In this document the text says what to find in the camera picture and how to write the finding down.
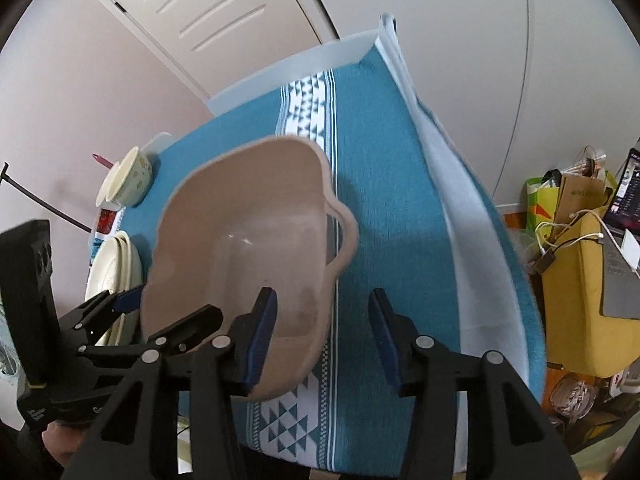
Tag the green shopping bag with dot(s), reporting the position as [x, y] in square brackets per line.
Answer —
[537, 205]

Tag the small translucent plastic box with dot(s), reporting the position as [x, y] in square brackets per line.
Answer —
[160, 140]

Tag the clear plastic container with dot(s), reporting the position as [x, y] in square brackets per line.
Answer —
[572, 395]

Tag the person's left hand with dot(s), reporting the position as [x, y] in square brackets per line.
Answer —
[60, 442]

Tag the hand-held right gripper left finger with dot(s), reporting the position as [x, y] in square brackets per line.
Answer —
[260, 340]

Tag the grey laptop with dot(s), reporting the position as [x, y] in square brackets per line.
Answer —
[620, 280]

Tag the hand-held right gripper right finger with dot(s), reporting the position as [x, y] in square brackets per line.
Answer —
[385, 340]

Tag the brown paper bag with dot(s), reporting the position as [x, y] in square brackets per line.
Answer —
[580, 195]

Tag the cartoon print plate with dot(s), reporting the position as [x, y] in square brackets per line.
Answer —
[121, 260]

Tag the white wardrobe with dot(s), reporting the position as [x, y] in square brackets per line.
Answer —
[450, 10]

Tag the yellow-rimmed plate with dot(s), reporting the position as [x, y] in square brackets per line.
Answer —
[136, 265]

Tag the cream round bowl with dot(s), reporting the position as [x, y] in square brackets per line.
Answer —
[127, 175]

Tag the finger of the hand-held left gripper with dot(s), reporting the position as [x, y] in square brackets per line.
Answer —
[195, 322]
[100, 310]

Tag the teal patterned tablecloth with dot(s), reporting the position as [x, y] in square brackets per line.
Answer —
[380, 185]

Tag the yellow stool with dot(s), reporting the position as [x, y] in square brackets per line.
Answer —
[570, 310]

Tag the plain white plate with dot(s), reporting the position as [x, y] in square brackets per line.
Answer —
[102, 270]

